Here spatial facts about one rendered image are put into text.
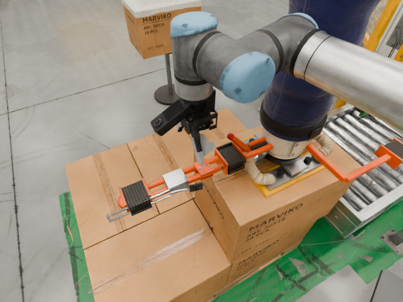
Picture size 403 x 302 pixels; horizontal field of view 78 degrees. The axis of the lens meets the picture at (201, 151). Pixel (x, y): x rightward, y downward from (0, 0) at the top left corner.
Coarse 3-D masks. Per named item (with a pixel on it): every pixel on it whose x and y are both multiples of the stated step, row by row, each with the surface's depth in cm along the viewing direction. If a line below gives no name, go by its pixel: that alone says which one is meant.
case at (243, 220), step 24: (216, 144) 112; (312, 144) 112; (336, 144) 112; (264, 168) 103; (216, 192) 99; (240, 192) 96; (288, 192) 96; (312, 192) 96; (336, 192) 111; (216, 216) 111; (240, 216) 89; (264, 216) 91; (288, 216) 104; (312, 216) 122; (240, 240) 98; (264, 240) 114
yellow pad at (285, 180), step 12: (300, 156) 105; (312, 156) 105; (276, 168) 100; (312, 168) 100; (324, 168) 103; (252, 180) 98; (276, 180) 97; (288, 180) 97; (300, 180) 99; (264, 192) 94; (276, 192) 95
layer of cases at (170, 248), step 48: (144, 144) 167; (96, 192) 142; (192, 192) 142; (96, 240) 124; (144, 240) 124; (192, 240) 124; (288, 240) 145; (96, 288) 110; (144, 288) 110; (192, 288) 110
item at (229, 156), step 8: (224, 144) 91; (232, 144) 93; (216, 152) 89; (224, 152) 90; (232, 152) 90; (240, 152) 89; (224, 160) 86; (232, 160) 87; (240, 160) 86; (224, 168) 87; (232, 168) 88; (240, 168) 89
